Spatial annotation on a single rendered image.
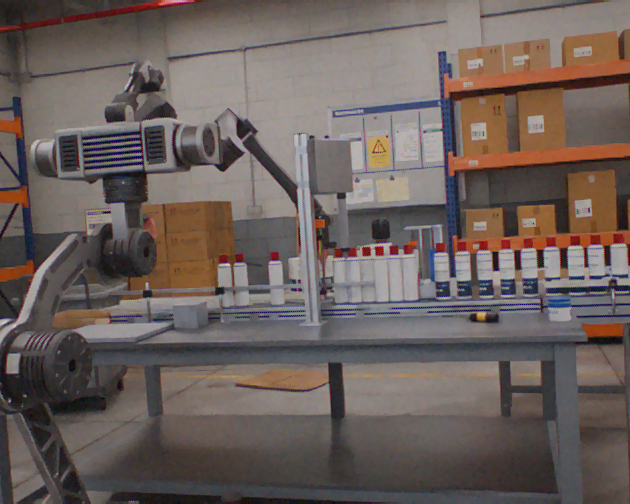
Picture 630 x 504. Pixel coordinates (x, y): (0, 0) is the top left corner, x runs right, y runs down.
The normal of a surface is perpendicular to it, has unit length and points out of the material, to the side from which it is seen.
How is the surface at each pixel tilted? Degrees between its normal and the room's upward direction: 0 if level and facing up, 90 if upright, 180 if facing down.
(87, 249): 90
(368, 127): 90
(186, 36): 90
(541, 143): 90
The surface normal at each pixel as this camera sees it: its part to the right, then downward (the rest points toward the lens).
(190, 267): -0.15, 0.05
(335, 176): 0.64, 0.00
